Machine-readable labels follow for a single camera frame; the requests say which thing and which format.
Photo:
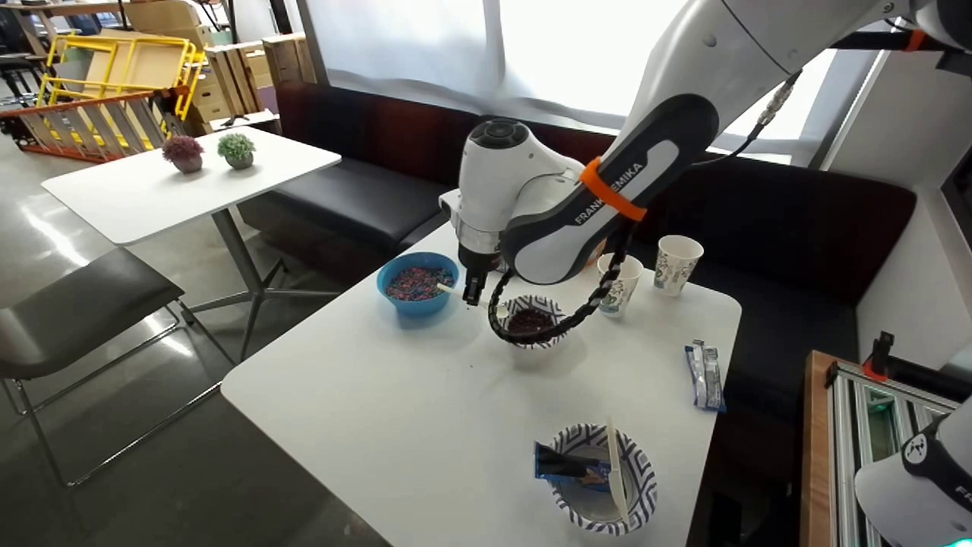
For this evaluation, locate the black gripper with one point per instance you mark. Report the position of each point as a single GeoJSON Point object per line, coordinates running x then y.
{"type": "Point", "coordinates": [477, 266]}

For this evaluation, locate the patterned paper bowl with beans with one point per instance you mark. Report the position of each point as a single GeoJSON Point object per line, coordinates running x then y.
{"type": "Point", "coordinates": [528, 315]}

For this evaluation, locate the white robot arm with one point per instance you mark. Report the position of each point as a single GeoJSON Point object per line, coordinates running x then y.
{"type": "Point", "coordinates": [539, 212]}

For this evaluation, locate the blue plastic bowl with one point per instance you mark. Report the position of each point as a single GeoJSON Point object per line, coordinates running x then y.
{"type": "Point", "coordinates": [417, 287]}

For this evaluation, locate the printed paper cup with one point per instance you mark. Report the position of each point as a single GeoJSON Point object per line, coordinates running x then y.
{"type": "Point", "coordinates": [676, 263]}
{"type": "Point", "coordinates": [619, 290]}

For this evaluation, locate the patterned paper bowl with wrapper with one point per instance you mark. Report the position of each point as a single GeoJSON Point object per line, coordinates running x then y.
{"type": "Point", "coordinates": [631, 490]}

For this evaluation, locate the white main table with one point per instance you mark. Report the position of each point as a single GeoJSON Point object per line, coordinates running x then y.
{"type": "Point", "coordinates": [425, 429]}

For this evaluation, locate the blue black snack wrapper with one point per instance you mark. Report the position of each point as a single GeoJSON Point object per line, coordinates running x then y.
{"type": "Point", "coordinates": [569, 469]}

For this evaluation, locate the silver blue snack packet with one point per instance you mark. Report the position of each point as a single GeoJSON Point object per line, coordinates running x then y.
{"type": "Point", "coordinates": [704, 374]}

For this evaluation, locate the green ball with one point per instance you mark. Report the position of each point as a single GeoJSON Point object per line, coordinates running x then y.
{"type": "Point", "coordinates": [237, 150]}

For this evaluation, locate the black bench sofa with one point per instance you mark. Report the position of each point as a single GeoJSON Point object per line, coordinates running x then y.
{"type": "Point", "coordinates": [794, 247]}

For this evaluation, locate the maroon ball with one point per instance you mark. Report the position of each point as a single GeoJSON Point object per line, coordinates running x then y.
{"type": "Point", "coordinates": [184, 153]}

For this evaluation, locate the white side table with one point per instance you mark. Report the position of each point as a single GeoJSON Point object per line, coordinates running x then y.
{"type": "Point", "coordinates": [142, 196]}

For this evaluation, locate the wooden framed rack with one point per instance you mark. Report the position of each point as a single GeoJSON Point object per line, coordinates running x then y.
{"type": "Point", "coordinates": [853, 418]}

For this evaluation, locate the white black cap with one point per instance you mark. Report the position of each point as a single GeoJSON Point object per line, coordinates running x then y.
{"type": "Point", "coordinates": [921, 497]}

